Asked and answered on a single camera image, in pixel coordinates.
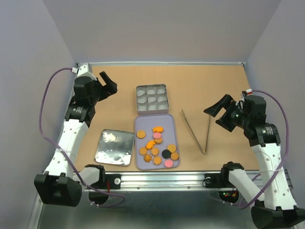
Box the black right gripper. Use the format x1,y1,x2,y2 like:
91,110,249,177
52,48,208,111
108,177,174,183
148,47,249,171
203,94,250,132

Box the metal tongs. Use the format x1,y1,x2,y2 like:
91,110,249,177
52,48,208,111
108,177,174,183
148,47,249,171
181,109,211,155

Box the orange fish cookie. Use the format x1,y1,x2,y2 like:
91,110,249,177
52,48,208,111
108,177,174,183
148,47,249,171
145,140,156,149
152,126,164,133

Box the pink round cookie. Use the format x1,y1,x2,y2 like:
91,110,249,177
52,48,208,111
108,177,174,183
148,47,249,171
164,159,173,168
153,132,162,139

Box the brown scalloped cookie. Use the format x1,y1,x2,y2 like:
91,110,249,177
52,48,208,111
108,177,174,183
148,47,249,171
154,137,163,144
171,152,179,161

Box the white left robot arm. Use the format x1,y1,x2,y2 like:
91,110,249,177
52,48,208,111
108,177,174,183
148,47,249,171
34,71,117,207

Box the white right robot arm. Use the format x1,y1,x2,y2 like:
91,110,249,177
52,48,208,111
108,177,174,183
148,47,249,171
204,92,305,229

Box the square cookie tin with cups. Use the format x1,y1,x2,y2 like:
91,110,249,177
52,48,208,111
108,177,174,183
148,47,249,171
136,84,169,115

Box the round dotted biscuit left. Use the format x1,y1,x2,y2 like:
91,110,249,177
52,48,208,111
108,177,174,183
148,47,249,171
136,130,146,139

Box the silver tin lid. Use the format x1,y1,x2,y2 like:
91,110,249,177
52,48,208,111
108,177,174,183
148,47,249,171
94,129,135,167

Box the plain round tan cookie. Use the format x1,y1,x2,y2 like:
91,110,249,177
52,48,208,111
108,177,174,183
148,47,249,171
139,147,147,156

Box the lavender plastic tray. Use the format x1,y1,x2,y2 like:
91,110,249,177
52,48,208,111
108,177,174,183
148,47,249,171
134,114,180,170

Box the black sandwich cookie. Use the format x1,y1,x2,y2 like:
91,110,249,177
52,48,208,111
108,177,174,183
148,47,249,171
162,149,171,159

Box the tan maple leaf cookie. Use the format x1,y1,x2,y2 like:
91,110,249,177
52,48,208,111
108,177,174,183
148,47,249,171
151,147,159,156

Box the swirl flower cookie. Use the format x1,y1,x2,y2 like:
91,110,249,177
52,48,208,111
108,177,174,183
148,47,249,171
143,154,152,163

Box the tan leaf cookie lower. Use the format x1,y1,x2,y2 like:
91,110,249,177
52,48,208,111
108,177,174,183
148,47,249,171
153,156,162,165

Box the circuit board with leds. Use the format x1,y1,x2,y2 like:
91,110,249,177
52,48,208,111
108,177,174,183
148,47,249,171
218,189,239,205

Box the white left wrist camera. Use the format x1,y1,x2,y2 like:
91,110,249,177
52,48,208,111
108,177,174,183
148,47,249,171
77,63,94,78

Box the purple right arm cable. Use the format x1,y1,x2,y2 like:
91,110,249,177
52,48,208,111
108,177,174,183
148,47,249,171
238,90,290,210

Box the aluminium mounting rail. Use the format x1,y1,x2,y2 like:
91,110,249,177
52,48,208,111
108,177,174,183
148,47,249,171
29,171,254,229

